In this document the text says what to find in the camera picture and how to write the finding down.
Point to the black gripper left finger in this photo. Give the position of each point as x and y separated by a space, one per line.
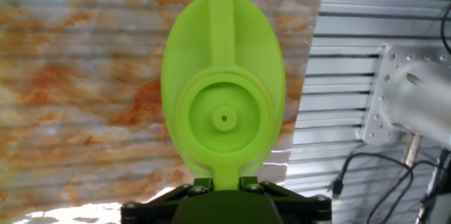
165 203

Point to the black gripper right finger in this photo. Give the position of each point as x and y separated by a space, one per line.
296 203

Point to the green plastic watering can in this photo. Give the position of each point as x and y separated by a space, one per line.
222 58

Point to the orange marble pattern mat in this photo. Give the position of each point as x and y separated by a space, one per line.
70 76

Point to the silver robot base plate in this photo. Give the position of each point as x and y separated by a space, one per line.
373 129

